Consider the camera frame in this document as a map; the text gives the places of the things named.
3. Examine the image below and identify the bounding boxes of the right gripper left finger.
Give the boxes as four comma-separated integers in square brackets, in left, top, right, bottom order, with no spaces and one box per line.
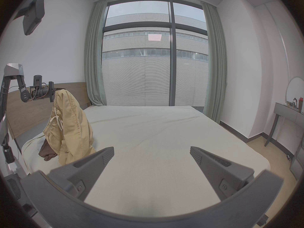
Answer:
[49,147,114,201]

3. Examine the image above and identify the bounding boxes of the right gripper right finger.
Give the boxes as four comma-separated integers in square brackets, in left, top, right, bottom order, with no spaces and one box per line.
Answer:
[190,146,255,202]

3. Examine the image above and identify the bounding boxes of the tan shorts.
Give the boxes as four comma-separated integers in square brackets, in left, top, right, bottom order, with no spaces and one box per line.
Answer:
[43,89,96,166]

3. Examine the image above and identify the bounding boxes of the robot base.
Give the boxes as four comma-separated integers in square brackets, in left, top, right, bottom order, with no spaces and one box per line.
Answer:
[1,159,39,220]

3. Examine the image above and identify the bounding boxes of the bed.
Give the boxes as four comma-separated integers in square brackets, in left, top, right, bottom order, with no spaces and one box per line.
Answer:
[7,82,271,220]

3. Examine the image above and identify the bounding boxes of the brown garment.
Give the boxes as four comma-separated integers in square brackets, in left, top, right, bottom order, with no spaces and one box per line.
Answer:
[39,139,58,161]

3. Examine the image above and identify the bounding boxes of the grey-green curtain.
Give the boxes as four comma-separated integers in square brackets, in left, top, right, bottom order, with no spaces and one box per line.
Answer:
[84,0,109,107]
[201,1,228,124]

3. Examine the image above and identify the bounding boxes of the grey dressing table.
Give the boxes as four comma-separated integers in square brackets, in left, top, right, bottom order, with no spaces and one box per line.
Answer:
[264,102,304,155]

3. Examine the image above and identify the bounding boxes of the round mirror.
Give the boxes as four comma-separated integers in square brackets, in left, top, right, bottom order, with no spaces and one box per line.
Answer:
[286,77,304,106]

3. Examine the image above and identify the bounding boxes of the window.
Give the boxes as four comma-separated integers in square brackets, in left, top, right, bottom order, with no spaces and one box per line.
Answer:
[102,0,210,107]

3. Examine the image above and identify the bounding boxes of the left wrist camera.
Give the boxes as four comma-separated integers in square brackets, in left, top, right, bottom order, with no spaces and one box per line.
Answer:
[33,75,48,88]

